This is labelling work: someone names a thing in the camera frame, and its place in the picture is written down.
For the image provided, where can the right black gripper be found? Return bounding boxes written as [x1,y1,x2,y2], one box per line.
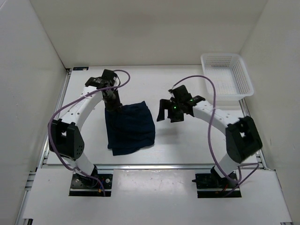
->
[157,99,184,123]

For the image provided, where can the navy blue shorts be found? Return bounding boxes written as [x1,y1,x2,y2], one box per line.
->
[105,101,156,156]

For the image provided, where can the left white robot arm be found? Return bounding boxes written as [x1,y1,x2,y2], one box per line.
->
[49,69,122,188]

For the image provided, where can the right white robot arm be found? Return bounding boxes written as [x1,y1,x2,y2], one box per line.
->
[157,85,263,188]

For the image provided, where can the small dark label sticker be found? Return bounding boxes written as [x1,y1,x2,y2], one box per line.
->
[73,67,89,71]

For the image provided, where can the white plastic mesh basket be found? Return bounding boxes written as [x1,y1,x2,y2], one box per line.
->
[201,53,254,102]

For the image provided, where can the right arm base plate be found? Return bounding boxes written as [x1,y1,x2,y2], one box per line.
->
[192,173,242,199]

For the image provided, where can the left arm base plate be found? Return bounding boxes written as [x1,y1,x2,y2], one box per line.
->
[69,173,113,197]

